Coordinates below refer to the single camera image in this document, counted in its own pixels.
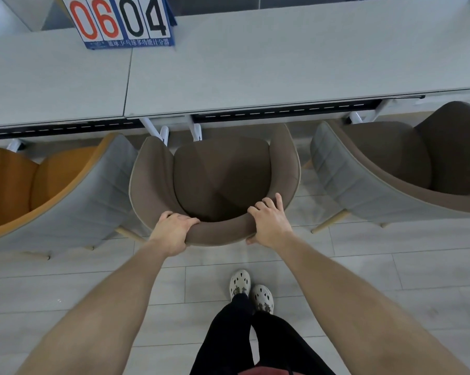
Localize person's left hand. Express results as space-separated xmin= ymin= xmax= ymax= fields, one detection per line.
xmin=148 ymin=211 xmax=201 ymax=257

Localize black trousers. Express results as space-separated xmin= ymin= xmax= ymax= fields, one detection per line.
xmin=190 ymin=294 xmax=337 ymax=375

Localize white left clog shoe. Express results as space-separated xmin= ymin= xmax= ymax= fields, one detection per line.
xmin=230 ymin=269 xmax=251 ymax=301

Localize orange upholstered chair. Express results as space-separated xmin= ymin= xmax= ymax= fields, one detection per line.
xmin=0 ymin=132 xmax=148 ymax=260

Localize brown upholstered chair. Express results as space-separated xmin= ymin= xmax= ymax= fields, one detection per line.
xmin=303 ymin=100 xmax=470 ymax=234
xmin=128 ymin=123 xmax=301 ymax=247

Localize white clog shoe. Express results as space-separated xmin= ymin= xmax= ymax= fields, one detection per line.
xmin=251 ymin=284 xmax=274 ymax=315
xmin=230 ymin=269 xmax=251 ymax=301

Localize white right clog shoe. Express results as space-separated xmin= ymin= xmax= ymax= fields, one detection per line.
xmin=251 ymin=284 xmax=274 ymax=315

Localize light grey table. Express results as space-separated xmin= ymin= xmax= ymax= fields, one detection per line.
xmin=124 ymin=0 xmax=470 ymax=142
xmin=0 ymin=27 xmax=169 ymax=151

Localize person's right forearm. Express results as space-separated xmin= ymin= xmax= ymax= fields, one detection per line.
xmin=275 ymin=232 xmax=470 ymax=375

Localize person's right hand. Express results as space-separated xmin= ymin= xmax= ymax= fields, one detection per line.
xmin=245 ymin=193 xmax=294 ymax=249

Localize person's left forearm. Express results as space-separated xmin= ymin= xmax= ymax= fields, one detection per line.
xmin=16 ymin=240 xmax=173 ymax=375

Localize blue flip scoreboard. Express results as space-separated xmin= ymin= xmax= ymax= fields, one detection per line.
xmin=59 ymin=0 xmax=177 ymax=50

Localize pink black worn gadget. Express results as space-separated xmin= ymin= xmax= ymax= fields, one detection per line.
xmin=237 ymin=366 xmax=294 ymax=375

